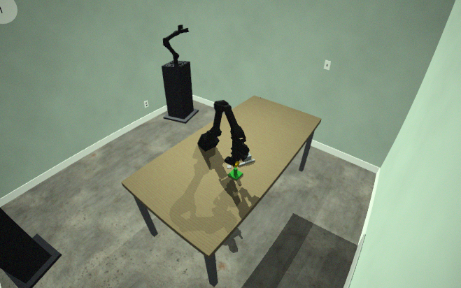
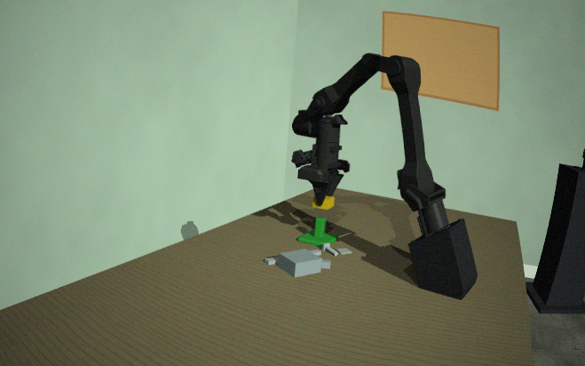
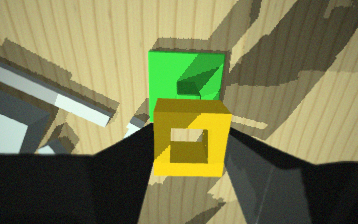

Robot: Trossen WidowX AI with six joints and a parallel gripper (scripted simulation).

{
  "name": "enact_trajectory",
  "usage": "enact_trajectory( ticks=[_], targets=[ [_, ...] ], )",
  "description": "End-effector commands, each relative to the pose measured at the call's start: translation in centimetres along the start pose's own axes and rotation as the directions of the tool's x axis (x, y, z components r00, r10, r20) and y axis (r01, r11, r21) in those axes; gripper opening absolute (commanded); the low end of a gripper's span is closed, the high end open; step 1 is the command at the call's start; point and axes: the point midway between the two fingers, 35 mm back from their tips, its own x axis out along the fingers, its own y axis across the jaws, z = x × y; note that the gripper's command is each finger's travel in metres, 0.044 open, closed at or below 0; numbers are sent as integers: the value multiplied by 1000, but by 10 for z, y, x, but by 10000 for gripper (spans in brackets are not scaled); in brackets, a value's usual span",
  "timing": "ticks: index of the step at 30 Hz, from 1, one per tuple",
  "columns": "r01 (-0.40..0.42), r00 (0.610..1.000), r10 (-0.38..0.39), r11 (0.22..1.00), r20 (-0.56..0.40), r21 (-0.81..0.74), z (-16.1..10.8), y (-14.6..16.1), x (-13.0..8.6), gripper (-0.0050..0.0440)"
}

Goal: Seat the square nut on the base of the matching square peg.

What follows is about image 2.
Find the yellow square nut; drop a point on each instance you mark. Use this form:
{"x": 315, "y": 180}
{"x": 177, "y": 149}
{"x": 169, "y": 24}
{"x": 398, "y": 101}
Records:
{"x": 327, "y": 204}

